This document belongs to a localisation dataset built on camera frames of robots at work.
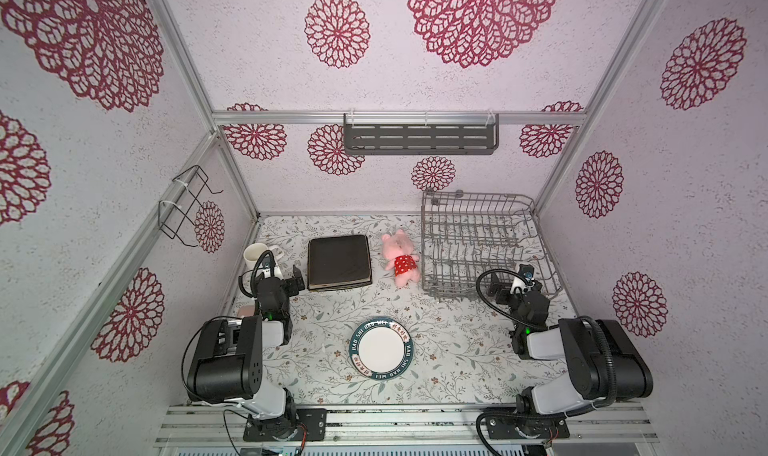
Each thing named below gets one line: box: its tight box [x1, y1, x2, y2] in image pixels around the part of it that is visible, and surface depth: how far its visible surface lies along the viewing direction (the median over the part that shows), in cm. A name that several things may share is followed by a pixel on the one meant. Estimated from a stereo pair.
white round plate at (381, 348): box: [349, 317, 414, 380], surface depth 85 cm
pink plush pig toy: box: [382, 229, 421, 287], surface depth 102 cm
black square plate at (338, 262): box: [307, 235, 373, 291], surface depth 100 cm
